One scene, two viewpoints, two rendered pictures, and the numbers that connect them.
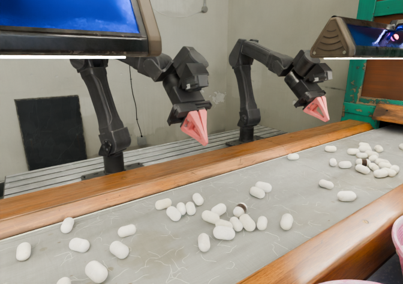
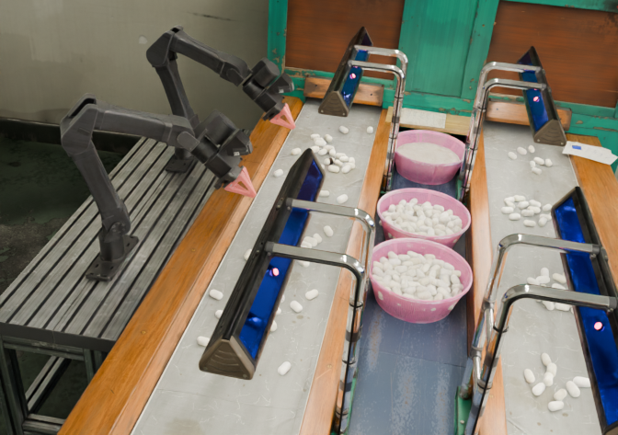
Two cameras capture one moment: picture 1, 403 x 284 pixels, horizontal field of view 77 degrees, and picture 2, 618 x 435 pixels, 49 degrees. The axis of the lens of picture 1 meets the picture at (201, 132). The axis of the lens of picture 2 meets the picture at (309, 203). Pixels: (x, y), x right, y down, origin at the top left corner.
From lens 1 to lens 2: 137 cm
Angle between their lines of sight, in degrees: 46
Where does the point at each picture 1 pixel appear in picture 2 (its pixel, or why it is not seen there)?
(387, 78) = (310, 47)
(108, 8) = (314, 170)
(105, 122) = (112, 203)
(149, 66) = (185, 139)
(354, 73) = (275, 40)
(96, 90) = (98, 171)
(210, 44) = not seen: outside the picture
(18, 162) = not seen: outside the picture
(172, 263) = (300, 279)
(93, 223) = (223, 287)
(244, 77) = (175, 79)
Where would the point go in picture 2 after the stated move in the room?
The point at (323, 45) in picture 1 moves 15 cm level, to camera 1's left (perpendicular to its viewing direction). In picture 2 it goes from (328, 107) to (288, 121)
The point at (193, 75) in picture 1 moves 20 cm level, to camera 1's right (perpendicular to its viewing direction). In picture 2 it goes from (246, 146) to (302, 126)
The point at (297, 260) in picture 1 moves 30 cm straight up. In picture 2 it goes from (354, 247) to (367, 143)
